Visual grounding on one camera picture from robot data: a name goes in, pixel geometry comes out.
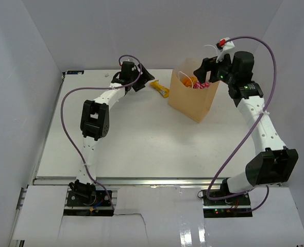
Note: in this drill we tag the pink red snack packet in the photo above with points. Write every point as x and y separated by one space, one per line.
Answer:
199 85

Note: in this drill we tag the left blue corner label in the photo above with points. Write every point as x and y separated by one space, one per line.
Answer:
75 72

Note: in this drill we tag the yellow snack bar wrapper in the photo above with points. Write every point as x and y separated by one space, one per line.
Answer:
160 88

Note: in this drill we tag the brown paper bag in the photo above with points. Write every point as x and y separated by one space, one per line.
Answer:
194 103

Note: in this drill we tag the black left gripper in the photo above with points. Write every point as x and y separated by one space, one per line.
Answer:
145 77

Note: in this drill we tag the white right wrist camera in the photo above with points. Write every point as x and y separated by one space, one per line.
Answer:
224 46

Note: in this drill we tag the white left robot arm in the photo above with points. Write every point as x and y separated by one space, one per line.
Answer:
95 124

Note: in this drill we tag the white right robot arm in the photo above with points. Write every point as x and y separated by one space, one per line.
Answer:
274 161

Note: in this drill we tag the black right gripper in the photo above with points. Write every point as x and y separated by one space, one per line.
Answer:
210 65

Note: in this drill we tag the aluminium table frame rail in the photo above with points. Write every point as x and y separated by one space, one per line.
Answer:
131 181

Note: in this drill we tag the orange yellow snack bag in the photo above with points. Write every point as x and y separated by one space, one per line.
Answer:
189 81

